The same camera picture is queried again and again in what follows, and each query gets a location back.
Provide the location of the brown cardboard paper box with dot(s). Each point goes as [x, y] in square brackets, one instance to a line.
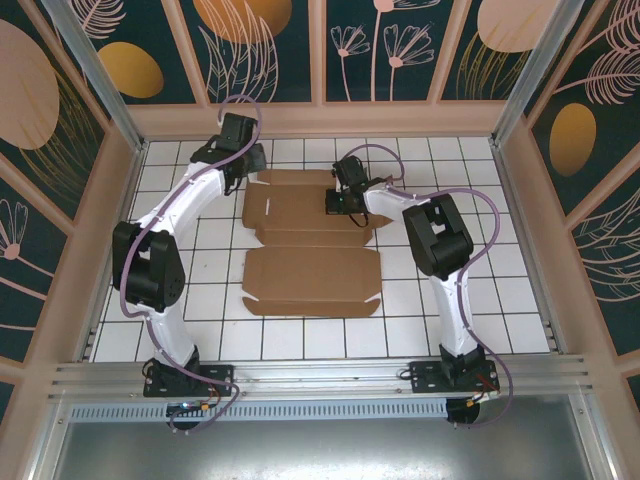
[310, 280]

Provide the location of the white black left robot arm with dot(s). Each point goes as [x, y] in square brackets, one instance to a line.
[185, 205]

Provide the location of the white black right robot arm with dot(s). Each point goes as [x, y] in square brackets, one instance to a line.
[447, 310]

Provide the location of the grey metal sheet panel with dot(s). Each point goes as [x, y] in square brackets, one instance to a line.
[325, 450]

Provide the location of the small green circuit board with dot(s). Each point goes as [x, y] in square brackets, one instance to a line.
[190, 407]

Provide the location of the aluminium frame post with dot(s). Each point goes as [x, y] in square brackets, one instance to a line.
[520, 100]
[99, 80]

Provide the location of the thin aluminium side rail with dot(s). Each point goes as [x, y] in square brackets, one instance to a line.
[514, 200]

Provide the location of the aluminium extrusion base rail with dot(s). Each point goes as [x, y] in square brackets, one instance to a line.
[325, 372]

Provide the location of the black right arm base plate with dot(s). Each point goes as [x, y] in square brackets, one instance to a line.
[425, 375]

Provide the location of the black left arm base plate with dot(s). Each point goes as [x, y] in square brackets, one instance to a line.
[220, 372]

